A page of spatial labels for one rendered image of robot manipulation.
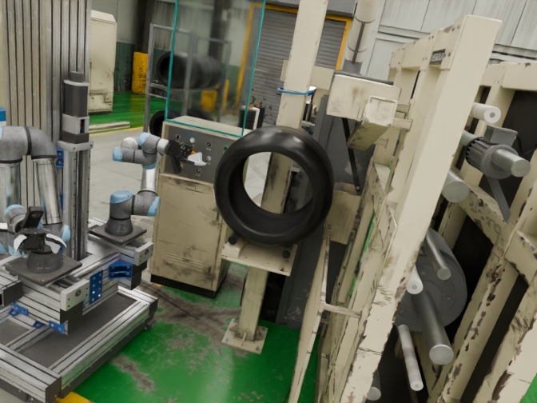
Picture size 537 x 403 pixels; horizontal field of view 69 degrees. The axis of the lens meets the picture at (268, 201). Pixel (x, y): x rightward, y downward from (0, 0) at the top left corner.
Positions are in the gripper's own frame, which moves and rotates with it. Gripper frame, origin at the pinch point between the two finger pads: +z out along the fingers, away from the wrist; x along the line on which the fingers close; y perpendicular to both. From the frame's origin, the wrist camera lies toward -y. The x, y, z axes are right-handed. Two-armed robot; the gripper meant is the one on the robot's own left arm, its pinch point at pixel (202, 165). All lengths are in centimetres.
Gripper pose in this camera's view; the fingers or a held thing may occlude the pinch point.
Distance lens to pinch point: 205.4
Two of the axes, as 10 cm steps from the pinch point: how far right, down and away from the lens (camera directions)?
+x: 1.8, -3.1, 9.4
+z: 9.4, 3.4, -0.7
